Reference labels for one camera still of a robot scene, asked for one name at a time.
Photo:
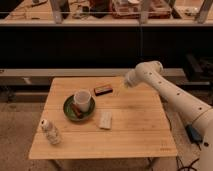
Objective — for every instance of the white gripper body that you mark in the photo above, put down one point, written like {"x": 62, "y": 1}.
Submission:
{"x": 130, "y": 78}

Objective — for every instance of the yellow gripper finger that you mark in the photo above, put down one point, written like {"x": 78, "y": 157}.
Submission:
{"x": 125, "y": 84}

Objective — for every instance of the brown blackboard eraser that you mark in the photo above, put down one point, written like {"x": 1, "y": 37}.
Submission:
{"x": 103, "y": 90}

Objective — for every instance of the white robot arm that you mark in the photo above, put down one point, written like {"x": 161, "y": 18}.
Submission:
{"x": 197, "y": 112}

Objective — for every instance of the white ceramic cup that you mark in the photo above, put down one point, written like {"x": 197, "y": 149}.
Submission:
{"x": 82, "y": 99}

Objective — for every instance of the wooden folding table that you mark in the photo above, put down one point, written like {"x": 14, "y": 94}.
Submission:
{"x": 139, "y": 126}

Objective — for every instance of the brown stick on plate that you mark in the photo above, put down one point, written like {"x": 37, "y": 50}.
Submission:
{"x": 76, "y": 111}

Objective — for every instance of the green plate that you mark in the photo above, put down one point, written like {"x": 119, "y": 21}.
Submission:
{"x": 70, "y": 114}

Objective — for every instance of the black foot pedal box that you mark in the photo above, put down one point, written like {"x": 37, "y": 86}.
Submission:
{"x": 193, "y": 135}

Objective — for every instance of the white plastic bottle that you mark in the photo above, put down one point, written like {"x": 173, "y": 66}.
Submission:
{"x": 51, "y": 132}

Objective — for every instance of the wooden workbench shelf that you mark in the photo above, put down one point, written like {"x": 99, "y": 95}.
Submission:
{"x": 106, "y": 13}

